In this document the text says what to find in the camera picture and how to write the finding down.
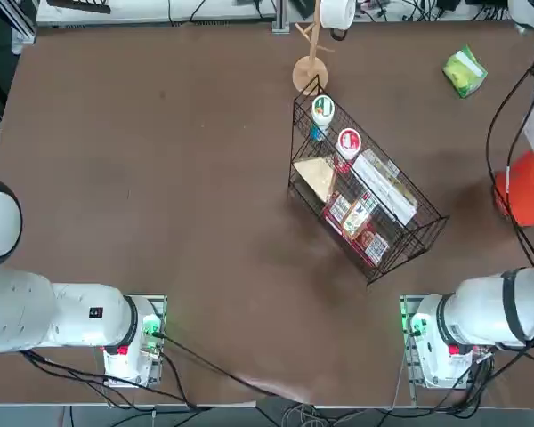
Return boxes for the triangular sandwich packet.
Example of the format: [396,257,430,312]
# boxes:
[292,155,338,205]

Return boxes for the wooden cup rack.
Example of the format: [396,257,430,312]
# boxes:
[292,0,336,97]

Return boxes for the large white food packet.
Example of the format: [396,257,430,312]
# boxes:
[350,149,419,226]

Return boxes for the black base power cable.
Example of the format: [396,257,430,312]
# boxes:
[153,331,286,399]

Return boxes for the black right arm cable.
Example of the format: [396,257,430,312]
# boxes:
[485,52,534,268]

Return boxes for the aluminium camera post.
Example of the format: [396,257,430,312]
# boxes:
[271,0,291,35]

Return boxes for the yellow snack carton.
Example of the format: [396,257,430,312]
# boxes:
[340,199,370,240]

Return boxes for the aluminium frame profile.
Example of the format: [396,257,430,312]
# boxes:
[6,0,37,44]

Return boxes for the black wire shelf rack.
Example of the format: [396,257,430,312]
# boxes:
[287,74,450,286]

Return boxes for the black floor cable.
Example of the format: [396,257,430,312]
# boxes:
[20,349,199,409]

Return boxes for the red brown biscuit box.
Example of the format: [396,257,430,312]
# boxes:
[357,223,391,269]

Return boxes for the white jar green lid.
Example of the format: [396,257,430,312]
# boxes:
[311,94,336,134]

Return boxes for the orange bin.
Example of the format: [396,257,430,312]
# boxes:
[492,149,534,228]

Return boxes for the white jar red lid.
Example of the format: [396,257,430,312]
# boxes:
[336,127,363,161]

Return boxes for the green tissue pack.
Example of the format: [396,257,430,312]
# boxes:
[442,44,490,99]

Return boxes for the red white patterned box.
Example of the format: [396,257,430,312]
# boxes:
[322,191,352,233]

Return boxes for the white cup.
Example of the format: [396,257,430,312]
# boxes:
[319,0,357,30]

